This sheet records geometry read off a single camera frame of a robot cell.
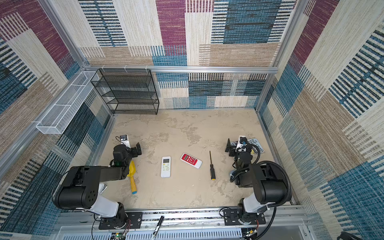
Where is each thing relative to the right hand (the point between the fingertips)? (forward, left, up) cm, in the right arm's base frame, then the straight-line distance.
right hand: (236, 140), depth 90 cm
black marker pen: (-44, +45, -9) cm, 63 cm away
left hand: (+3, +64, -2) cm, 65 cm away
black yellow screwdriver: (-13, +15, -10) cm, 22 cm away
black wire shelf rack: (+41, +72, +7) cm, 83 cm away
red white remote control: (-8, +27, -8) cm, 30 cm away
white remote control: (-11, +43, -8) cm, 45 cm away
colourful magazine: (+3, -14, -9) cm, 17 cm away
